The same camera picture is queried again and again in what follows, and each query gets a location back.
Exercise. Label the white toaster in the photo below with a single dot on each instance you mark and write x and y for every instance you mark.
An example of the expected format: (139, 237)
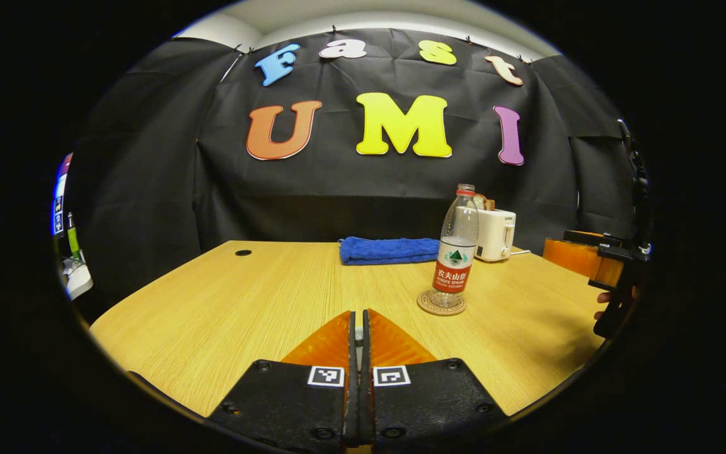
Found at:
(495, 236)

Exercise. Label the black backdrop cloth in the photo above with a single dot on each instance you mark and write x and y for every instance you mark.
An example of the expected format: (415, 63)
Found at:
(338, 195)

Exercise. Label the blue folded towel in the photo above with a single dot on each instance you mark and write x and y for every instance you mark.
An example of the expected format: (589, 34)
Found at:
(388, 250)

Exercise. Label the clear plastic water bottle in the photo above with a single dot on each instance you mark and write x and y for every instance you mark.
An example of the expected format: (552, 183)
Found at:
(454, 271)

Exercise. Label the white side desk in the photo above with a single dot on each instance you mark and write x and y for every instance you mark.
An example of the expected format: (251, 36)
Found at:
(79, 280)

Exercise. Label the computer monitor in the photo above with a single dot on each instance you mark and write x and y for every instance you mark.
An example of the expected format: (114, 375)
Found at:
(60, 202)

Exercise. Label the round cork coaster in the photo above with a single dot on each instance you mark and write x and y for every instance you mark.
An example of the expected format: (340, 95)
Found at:
(426, 307)

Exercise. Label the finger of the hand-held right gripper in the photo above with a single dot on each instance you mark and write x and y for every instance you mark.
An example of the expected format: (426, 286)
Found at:
(580, 258)
(596, 238)

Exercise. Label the green bottle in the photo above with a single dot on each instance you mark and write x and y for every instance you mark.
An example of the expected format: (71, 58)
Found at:
(74, 243)

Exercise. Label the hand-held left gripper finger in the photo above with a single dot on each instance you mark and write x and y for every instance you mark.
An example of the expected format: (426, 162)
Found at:
(367, 378)
(353, 378)

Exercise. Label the toasted bread slice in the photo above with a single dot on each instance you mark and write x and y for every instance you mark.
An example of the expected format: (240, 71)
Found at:
(486, 203)

